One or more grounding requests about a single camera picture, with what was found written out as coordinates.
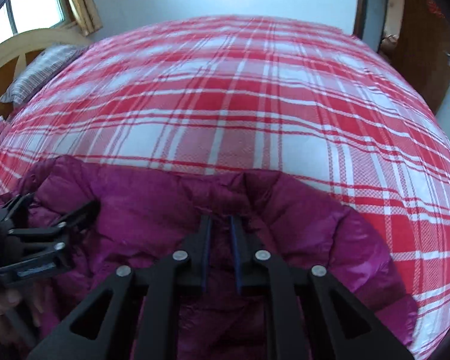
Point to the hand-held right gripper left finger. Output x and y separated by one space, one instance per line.
207 251

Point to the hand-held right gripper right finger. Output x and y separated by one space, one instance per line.
235 255

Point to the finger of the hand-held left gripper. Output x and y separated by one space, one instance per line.
75 213
15 206

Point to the purple quilted down jacket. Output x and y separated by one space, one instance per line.
303 232

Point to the person's left hand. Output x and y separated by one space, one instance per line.
0 307

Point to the striped pillow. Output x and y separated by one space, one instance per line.
33 75

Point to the red plaid bed sheet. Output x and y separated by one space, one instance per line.
247 101

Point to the cream and brown wooden headboard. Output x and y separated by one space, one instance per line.
7 50

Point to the yellow curtain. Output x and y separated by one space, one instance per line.
82 3

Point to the brown wooden door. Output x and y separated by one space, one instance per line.
423 45

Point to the red paper door decoration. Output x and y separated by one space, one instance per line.
435 7

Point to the brown door frame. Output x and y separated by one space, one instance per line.
362 7

